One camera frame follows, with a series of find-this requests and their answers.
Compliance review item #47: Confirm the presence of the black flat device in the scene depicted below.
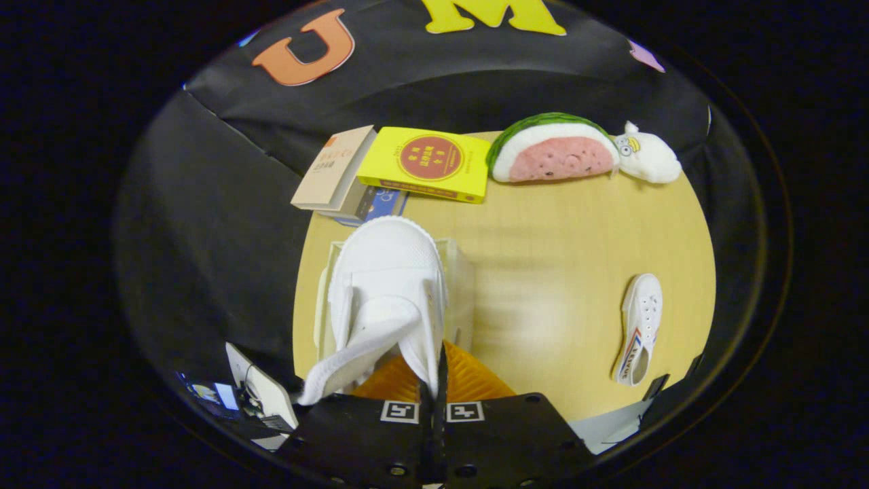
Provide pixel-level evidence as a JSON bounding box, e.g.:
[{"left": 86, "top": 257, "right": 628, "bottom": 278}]
[{"left": 641, "top": 373, "right": 670, "bottom": 403}]

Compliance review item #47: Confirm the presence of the white plush toy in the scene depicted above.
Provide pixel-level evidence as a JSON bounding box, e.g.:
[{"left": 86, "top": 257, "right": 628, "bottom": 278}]
[{"left": 613, "top": 121, "right": 682, "bottom": 185}]

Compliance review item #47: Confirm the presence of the beige foldable storage box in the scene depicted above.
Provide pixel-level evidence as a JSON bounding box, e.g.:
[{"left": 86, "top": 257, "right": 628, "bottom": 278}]
[{"left": 313, "top": 237, "right": 476, "bottom": 365}]

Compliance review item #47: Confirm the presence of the grey book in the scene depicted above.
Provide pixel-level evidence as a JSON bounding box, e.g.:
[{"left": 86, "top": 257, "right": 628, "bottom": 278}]
[{"left": 318, "top": 182, "right": 378, "bottom": 220}]

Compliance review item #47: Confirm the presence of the white canvas shoe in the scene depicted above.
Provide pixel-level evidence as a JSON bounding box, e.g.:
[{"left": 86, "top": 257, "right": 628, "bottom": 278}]
[
  {"left": 611, "top": 273, "right": 664, "bottom": 386},
  {"left": 299, "top": 216, "right": 449, "bottom": 407}
]

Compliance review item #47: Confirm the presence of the black backdrop cloth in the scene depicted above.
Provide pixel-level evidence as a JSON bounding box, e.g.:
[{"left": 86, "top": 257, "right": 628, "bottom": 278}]
[{"left": 114, "top": 0, "right": 747, "bottom": 408}]

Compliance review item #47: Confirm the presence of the yellow book with red circle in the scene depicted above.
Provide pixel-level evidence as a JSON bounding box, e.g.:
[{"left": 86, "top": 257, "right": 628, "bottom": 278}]
[{"left": 356, "top": 126, "right": 492, "bottom": 204}]

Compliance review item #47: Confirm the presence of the beige book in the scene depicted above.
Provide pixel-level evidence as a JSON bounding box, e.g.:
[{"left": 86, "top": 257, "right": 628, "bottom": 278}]
[{"left": 291, "top": 125, "right": 377, "bottom": 212}]

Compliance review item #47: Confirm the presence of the watermelon slice plush toy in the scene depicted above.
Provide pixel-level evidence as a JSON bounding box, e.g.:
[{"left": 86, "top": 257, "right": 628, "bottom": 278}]
[{"left": 485, "top": 112, "right": 621, "bottom": 184}]

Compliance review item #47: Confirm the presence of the white device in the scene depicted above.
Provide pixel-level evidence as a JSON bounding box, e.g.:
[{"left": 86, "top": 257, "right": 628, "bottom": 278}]
[{"left": 225, "top": 342, "right": 300, "bottom": 433}]

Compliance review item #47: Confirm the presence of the computer screen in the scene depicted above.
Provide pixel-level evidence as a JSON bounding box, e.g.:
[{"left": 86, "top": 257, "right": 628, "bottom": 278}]
[{"left": 178, "top": 370, "right": 240, "bottom": 416}]

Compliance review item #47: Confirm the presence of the blue book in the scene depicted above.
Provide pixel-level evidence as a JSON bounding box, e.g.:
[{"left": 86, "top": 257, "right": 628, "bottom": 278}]
[{"left": 335, "top": 187, "right": 410, "bottom": 228}]

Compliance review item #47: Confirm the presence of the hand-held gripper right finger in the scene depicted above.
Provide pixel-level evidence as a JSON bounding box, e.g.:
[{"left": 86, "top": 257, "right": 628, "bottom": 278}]
[{"left": 438, "top": 341, "right": 596, "bottom": 489}]

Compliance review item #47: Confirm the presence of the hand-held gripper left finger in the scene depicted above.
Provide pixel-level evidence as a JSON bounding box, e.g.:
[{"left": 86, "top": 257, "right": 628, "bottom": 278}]
[{"left": 282, "top": 353, "right": 436, "bottom": 489}]

